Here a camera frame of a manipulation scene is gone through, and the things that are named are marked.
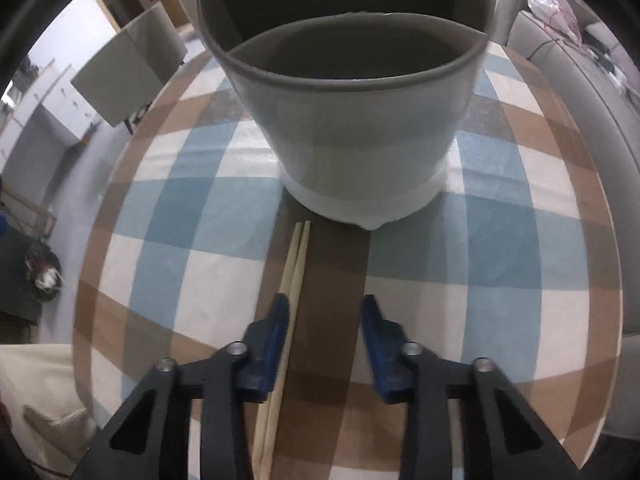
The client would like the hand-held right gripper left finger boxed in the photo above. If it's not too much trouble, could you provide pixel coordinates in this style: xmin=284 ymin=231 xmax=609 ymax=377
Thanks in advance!
xmin=75 ymin=292 xmax=292 ymax=480

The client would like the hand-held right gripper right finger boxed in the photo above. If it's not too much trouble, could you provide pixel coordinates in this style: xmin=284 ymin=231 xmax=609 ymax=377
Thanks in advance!
xmin=360 ymin=294 xmax=581 ymax=480

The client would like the pair of wooden chopsticks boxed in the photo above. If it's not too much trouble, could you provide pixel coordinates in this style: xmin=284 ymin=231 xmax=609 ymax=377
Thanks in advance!
xmin=257 ymin=220 xmax=313 ymax=480

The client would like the white grey-rimmed utensil holder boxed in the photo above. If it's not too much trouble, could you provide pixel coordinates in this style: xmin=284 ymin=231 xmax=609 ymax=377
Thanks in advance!
xmin=196 ymin=0 xmax=496 ymax=231

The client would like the plaid tablecloth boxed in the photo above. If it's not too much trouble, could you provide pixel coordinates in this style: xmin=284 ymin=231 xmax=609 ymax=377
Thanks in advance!
xmin=72 ymin=40 xmax=623 ymax=480

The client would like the cream cloth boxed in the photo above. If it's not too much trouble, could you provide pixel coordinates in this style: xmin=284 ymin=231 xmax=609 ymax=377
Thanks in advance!
xmin=0 ymin=344 xmax=103 ymax=480

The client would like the black bag of trash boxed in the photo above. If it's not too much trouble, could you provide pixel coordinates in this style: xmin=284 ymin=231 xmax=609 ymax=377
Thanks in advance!
xmin=24 ymin=240 xmax=63 ymax=303

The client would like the gold metal rack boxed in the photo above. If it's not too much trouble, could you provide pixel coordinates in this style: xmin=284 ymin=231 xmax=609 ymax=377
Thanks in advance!
xmin=0 ymin=175 xmax=58 ymax=241

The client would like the grey cube side table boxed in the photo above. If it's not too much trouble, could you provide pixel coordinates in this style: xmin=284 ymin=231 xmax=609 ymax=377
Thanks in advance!
xmin=70 ymin=2 xmax=188 ymax=136

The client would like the grey sofa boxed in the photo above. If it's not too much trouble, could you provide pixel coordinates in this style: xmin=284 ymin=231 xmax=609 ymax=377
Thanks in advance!
xmin=497 ymin=0 xmax=640 ymax=471

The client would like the white drawer dresser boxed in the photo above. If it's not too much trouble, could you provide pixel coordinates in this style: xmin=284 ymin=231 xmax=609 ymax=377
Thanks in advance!
xmin=0 ymin=55 xmax=101 ymax=181

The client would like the crumpled plastic bag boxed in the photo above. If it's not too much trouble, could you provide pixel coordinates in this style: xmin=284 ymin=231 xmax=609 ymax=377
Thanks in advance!
xmin=526 ymin=0 xmax=583 ymax=43

